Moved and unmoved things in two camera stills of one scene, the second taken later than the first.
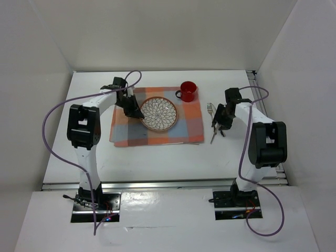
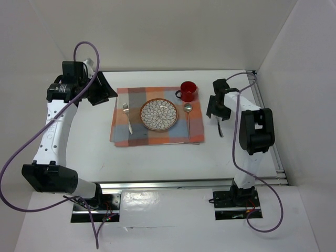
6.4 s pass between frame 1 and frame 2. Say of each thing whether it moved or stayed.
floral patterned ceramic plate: stayed
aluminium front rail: stayed
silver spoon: moved
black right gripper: moved
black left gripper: moved
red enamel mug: stayed
